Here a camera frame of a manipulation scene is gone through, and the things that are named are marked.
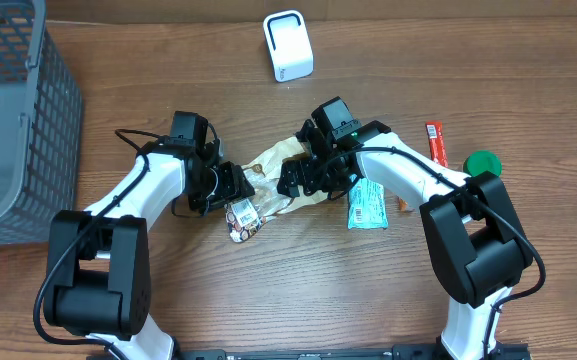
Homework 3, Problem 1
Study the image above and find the beige snack pouch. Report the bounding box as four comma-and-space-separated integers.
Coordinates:
224, 137, 327, 243

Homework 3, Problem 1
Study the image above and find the teal wet wipes packet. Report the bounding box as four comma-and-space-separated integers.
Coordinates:
347, 177, 389, 229

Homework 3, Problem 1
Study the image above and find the small orange tissue pack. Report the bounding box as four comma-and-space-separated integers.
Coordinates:
398, 197, 413, 212

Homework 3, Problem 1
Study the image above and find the red candy bar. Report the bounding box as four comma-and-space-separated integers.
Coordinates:
425, 121, 449, 167

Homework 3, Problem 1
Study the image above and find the green lid jar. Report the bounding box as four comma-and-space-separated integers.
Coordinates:
463, 150, 502, 176

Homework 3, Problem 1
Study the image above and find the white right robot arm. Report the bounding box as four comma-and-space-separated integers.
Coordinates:
277, 97, 543, 359

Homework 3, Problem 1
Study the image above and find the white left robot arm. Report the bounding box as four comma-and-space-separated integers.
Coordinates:
33, 111, 254, 359

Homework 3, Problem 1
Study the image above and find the white barcode scanner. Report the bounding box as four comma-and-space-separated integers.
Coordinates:
262, 10, 314, 82

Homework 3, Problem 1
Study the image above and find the dark plastic mesh basket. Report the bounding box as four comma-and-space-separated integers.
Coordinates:
0, 0, 84, 245

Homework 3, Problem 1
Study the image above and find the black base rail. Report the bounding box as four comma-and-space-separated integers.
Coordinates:
182, 347, 532, 360

